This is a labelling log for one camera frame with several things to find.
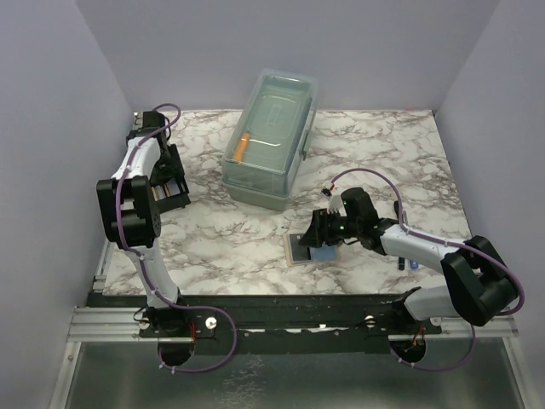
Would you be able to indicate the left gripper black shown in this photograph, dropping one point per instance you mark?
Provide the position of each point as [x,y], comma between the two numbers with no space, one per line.
[172,149]

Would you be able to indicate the black card box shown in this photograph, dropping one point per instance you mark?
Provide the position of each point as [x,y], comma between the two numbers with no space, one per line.
[169,187]

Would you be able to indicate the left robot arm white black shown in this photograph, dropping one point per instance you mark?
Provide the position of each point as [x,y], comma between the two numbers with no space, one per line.
[129,212]

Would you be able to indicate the black VIP credit card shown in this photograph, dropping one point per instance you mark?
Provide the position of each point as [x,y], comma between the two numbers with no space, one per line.
[299,253]

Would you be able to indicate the aluminium extrusion rail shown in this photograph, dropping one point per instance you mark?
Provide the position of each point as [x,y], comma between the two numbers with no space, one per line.
[105,325]

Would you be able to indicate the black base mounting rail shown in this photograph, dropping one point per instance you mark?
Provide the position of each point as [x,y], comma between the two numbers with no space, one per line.
[285,324]

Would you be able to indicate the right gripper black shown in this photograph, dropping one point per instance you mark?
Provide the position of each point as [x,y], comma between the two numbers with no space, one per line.
[318,232]

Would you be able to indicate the orange tool inside toolbox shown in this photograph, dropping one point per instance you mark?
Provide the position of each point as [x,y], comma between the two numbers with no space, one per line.
[238,152]

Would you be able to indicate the translucent green plastic toolbox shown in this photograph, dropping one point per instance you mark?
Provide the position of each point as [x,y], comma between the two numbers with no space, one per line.
[279,115]

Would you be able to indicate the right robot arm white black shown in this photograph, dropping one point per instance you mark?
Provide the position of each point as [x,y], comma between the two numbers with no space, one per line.
[477,287]

